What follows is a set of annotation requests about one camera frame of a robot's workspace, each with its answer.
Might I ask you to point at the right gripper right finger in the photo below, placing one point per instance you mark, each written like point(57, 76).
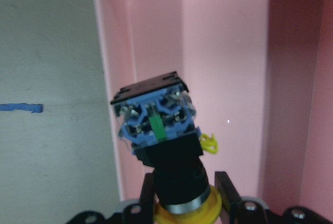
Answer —
point(229, 195)

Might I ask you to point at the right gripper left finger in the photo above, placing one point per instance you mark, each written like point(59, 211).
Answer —
point(147, 200)

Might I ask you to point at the pink plastic bin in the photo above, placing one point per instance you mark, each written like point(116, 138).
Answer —
point(260, 77)

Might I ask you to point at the yellow push button switch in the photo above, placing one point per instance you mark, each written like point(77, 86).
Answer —
point(157, 117)

